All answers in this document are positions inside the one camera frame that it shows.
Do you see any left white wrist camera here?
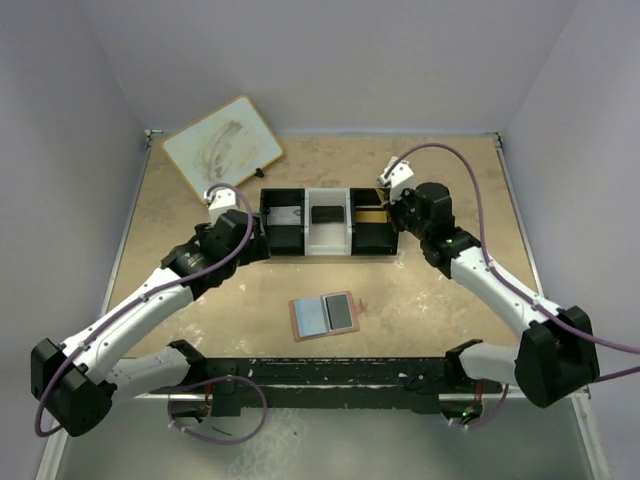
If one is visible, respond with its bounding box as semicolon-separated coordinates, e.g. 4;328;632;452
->
205;187;240;225

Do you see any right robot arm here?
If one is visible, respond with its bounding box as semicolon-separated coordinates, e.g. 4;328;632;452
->
385;182;600;408

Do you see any silver card in left bin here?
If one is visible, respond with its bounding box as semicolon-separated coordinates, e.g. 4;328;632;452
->
266;205;302;226

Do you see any black card in white bin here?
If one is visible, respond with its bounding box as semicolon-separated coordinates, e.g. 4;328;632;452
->
311;205;345;225

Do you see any whiteboard with yellow frame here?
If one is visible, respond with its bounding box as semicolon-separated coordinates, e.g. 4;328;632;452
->
161;95;284;201

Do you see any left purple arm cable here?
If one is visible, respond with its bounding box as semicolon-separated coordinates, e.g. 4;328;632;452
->
32;183;252;439

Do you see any purple base cable loop left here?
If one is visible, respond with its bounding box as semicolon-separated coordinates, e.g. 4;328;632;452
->
167;376;266;445

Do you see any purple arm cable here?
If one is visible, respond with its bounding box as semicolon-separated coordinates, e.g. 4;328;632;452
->
32;183;252;439
387;143;640;384

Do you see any black left plastic bin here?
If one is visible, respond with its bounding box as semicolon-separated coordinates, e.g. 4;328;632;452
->
259;188;305;257

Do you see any gold card with stripe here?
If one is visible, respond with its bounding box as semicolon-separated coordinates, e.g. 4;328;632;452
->
354;210;388;224

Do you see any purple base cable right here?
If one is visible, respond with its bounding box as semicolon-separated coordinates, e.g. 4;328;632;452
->
447;382;509;431

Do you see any black right plastic bin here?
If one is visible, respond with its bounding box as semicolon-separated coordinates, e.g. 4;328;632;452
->
350;188;399;256

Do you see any pink leather card holder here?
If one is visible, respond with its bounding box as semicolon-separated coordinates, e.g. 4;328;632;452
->
289;291;361;342

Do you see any black card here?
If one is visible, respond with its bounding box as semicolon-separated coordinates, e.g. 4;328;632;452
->
311;205;345;225
325;294;353;331

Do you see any black plastic bin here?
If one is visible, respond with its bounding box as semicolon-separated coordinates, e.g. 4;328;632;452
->
259;188;305;257
350;188;399;256

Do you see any white plastic bin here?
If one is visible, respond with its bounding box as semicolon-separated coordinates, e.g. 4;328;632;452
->
303;188;352;257

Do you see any light blue card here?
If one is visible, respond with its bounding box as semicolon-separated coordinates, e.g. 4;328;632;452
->
293;296;329;338

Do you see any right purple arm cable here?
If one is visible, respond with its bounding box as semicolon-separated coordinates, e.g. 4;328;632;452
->
387;143;640;384

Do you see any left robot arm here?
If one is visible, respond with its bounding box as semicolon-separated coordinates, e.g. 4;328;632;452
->
30;209;270;438

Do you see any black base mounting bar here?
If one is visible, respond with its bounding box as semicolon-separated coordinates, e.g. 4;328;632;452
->
153;357;480;417

